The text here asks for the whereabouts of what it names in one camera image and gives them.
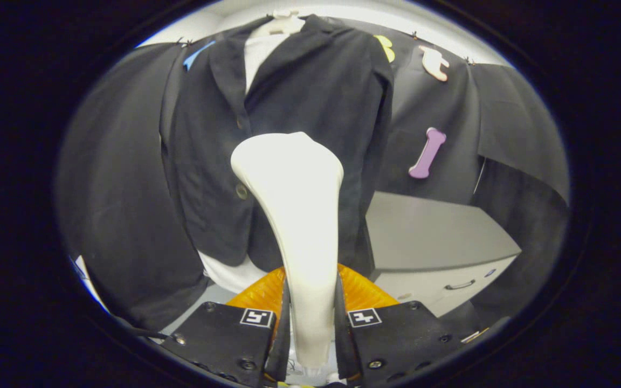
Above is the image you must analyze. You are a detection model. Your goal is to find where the black suit jacket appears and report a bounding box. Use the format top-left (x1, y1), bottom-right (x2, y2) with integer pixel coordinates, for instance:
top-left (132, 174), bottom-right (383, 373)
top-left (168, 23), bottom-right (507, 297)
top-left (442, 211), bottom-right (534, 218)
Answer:
top-left (161, 15), bottom-right (395, 279)

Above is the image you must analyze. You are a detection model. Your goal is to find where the white garment steamer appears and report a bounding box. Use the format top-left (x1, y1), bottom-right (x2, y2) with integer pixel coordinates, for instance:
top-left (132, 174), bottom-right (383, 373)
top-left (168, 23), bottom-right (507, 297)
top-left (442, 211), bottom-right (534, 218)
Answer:
top-left (231, 132), bottom-right (344, 370)

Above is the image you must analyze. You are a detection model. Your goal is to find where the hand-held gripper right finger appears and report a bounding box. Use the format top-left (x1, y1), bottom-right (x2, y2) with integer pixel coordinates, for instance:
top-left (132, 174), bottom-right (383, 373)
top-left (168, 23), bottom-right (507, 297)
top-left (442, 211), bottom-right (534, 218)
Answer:
top-left (335, 264), bottom-right (465, 386)

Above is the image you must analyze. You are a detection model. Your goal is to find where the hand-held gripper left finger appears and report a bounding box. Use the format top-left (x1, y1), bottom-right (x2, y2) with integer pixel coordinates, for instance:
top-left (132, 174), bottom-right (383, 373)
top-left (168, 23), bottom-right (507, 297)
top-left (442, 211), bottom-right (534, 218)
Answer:
top-left (162, 267), bottom-right (293, 387)

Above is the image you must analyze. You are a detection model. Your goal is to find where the black backdrop cloth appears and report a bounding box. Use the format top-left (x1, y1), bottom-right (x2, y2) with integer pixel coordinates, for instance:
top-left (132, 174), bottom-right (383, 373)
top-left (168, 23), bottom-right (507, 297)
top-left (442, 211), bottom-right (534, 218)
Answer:
top-left (54, 16), bottom-right (570, 332)

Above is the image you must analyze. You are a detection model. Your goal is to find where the grey and beige cabinet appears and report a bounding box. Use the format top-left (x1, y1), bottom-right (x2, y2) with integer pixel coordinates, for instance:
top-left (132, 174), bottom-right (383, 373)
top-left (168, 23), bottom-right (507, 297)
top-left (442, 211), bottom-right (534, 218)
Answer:
top-left (364, 191), bottom-right (522, 318)

